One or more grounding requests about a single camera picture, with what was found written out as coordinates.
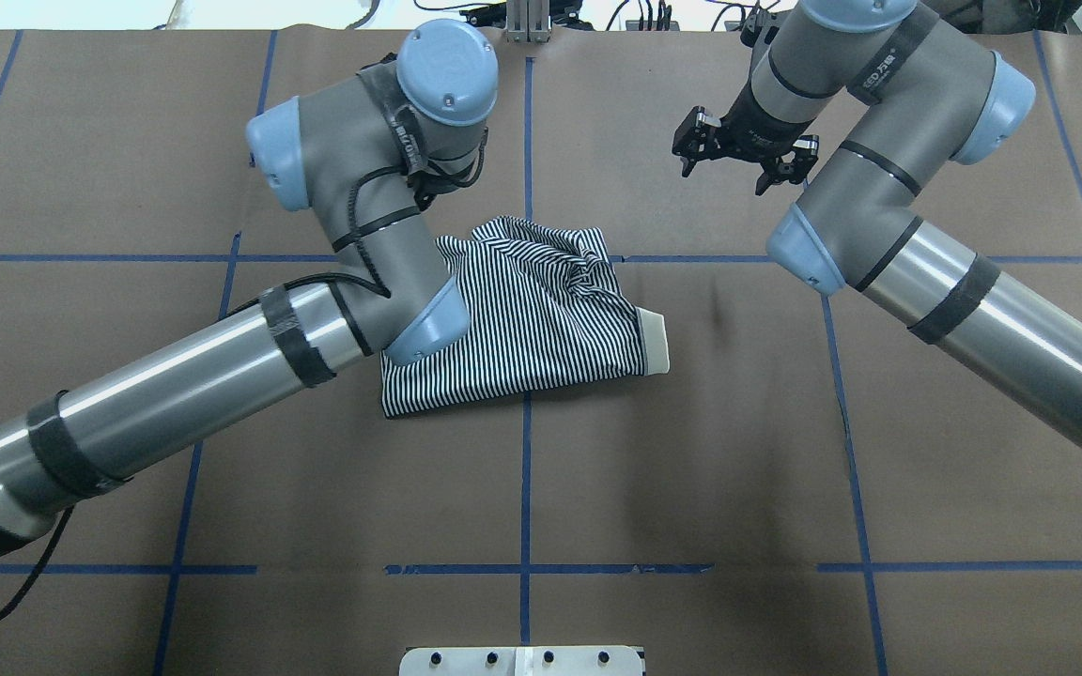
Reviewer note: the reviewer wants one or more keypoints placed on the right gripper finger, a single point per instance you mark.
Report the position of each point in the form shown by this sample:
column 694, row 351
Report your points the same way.
column 696, row 140
column 793, row 167

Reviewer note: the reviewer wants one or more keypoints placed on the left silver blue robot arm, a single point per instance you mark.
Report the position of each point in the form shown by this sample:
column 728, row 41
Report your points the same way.
column 367, row 156

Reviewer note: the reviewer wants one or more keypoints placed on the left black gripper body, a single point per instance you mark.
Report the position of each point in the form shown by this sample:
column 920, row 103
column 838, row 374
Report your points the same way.
column 436, row 185

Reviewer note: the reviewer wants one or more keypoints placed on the aluminium frame post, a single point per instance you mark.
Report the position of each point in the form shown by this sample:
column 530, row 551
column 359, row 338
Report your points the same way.
column 528, row 21

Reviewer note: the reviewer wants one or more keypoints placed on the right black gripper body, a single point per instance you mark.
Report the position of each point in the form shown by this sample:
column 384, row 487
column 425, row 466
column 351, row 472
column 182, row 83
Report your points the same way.
column 745, row 137

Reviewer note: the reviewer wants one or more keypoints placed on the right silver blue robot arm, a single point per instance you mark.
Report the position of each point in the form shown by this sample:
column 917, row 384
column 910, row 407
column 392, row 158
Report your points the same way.
column 864, row 104

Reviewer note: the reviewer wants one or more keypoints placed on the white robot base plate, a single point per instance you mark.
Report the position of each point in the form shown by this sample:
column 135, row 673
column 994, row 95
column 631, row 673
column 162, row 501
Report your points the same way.
column 525, row 660

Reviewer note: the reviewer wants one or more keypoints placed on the navy white striped polo shirt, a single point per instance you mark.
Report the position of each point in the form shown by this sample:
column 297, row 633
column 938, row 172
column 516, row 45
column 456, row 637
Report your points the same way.
column 546, row 312

